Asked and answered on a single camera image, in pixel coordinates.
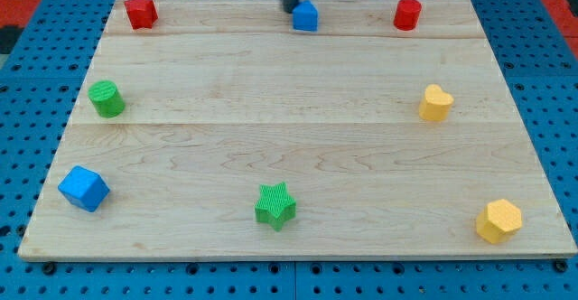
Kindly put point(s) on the wooden board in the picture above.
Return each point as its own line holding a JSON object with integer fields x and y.
{"x": 224, "y": 95}

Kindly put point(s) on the green star block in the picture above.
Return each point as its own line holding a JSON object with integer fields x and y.
{"x": 275, "y": 205}

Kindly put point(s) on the yellow heart block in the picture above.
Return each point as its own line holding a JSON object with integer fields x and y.
{"x": 435, "y": 104}

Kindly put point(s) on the red cylinder block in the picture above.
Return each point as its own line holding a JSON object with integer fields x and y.
{"x": 407, "y": 14}

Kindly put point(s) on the green cylinder block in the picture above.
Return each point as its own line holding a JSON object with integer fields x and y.
{"x": 106, "y": 98}

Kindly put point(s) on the red star block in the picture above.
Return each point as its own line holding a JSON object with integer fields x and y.
{"x": 141, "y": 13}

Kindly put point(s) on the blue cube block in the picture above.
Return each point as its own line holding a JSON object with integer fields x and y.
{"x": 84, "y": 188}

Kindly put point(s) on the yellow hexagon block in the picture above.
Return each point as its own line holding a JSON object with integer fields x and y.
{"x": 499, "y": 221}

